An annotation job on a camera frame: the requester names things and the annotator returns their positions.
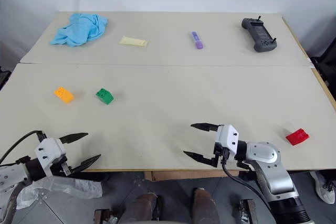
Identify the brown cardboard piece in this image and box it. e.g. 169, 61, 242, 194
143, 170, 240, 182

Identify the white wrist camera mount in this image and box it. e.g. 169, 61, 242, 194
215, 124, 240, 162
34, 137, 67, 177

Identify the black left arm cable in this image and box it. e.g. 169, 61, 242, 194
0, 130, 47, 166

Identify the dark metal bracket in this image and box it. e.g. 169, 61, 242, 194
93, 208, 119, 224
238, 198, 257, 224

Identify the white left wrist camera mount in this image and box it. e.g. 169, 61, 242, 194
34, 137, 67, 177

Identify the white sneaker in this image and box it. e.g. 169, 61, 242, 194
309, 170, 336, 205

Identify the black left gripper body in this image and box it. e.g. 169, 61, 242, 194
48, 155, 74, 178

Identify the black chair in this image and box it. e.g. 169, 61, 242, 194
310, 31, 336, 105

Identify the light blue crumpled cloth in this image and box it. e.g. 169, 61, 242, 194
49, 13, 109, 48

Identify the dark object beside table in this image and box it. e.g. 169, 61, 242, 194
0, 64, 12, 91

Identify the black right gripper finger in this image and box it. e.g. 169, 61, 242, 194
183, 151, 219, 168
190, 122, 219, 133

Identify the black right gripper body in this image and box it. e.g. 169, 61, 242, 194
212, 141, 233, 168

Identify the grey handheld controller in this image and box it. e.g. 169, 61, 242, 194
241, 15, 278, 52

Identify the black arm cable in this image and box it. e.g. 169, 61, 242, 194
220, 153, 277, 209
0, 130, 47, 166

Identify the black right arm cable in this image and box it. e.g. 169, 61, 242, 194
220, 153, 277, 209

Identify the purple and white tube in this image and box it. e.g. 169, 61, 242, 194
190, 31, 205, 50

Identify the red toy brick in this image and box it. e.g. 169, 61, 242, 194
285, 127, 310, 146

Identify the cream soft packet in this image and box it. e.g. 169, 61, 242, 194
118, 35, 150, 49

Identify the orange toy brick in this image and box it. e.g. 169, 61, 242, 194
54, 87, 75, 104

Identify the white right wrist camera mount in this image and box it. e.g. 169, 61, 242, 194
215, 124, 240, 162

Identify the green toy brick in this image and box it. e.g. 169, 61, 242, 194
95, 88, 115, 105

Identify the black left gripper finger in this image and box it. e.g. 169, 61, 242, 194
58, 132, 89, 145
67, 154, 102, 176

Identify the clear crumpled plastic wrap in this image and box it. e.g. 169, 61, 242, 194
16, 176, 103, 210

